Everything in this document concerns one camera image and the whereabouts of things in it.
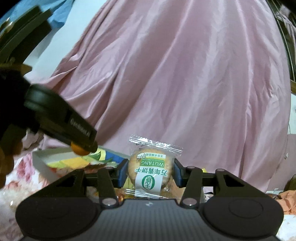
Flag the round biscuit green label packet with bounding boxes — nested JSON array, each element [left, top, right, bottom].
[[125, 135, 183, 199]]

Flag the small orange fruit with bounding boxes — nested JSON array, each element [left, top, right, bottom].
[[70, 142, 90, 156]]

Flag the pink satin blanket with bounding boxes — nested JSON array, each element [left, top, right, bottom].
[[27, 1, 290, 191]]

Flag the grey snack tray box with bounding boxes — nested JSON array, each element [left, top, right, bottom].
[[32, 147, 129, 182]]

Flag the floral bed sheet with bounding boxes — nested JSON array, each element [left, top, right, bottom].
[[0, 129, 98, 241]]

